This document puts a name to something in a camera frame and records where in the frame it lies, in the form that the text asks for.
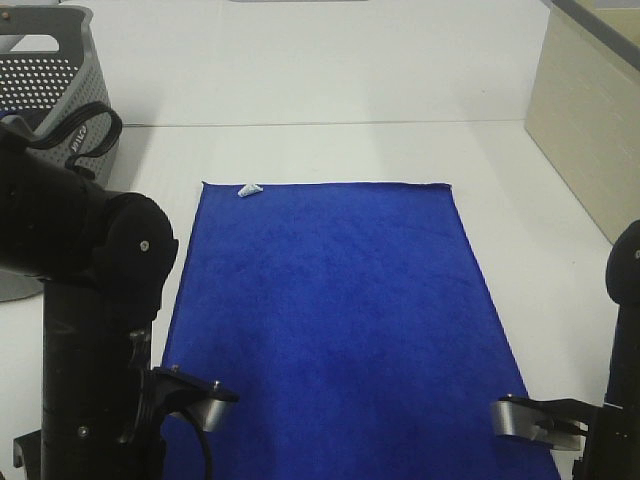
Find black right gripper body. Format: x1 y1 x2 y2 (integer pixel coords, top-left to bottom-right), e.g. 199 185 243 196
572 402 639 480

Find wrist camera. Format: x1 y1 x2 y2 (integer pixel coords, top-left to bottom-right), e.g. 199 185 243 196
170 390 239 433
490 395 599 451

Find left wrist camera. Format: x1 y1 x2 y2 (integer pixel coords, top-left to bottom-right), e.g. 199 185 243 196
170 390 239 433

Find beige storage bin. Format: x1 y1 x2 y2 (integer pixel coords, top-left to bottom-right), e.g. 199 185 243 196
525 1 639 242

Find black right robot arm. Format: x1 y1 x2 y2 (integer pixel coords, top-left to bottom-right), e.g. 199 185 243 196
572 221 639 479

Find grey perforated laundry basket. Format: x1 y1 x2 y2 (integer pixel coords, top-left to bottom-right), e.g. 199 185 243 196
1 1 117 303

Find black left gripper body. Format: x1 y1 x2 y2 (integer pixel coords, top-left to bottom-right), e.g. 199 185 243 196
13 329 233 479

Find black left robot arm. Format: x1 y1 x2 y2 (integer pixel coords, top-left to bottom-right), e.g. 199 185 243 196
1 119 238 479

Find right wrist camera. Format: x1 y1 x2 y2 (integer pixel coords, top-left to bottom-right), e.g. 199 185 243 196
490 395 599 451

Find blue towel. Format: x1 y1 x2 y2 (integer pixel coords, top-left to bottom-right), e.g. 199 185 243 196
163 183 558 479

